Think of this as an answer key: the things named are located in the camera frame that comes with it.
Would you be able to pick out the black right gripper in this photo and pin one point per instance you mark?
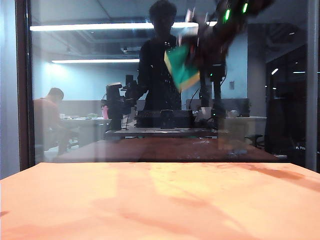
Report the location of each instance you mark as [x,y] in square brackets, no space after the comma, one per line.
[212,47]

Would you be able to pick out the green and yellow sponge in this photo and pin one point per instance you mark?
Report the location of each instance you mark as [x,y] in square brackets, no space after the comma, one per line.
[182,70]

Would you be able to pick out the standing person dark clothes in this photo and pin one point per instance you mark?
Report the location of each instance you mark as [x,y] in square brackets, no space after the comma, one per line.
[157,62]

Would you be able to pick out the short ceiling light strip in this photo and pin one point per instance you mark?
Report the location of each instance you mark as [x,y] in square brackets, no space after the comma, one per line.
[95,61]

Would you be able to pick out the long ceiling light strip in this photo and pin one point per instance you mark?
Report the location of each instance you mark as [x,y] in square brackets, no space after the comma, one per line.
[87,27]

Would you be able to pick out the large glass window pane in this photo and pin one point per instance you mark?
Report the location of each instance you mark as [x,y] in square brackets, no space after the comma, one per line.
[87,80]

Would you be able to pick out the orange tablecloth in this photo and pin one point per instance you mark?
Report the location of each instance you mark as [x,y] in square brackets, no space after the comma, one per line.
[150,200]

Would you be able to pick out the seated person orange shirt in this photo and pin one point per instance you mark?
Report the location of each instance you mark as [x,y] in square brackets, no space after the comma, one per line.
[45,110]

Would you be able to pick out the grey window frame post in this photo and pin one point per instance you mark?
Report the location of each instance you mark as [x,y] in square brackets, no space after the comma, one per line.
[313,87]

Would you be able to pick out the dark brown window frame post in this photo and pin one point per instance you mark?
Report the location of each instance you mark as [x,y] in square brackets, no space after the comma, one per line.
[23,87]

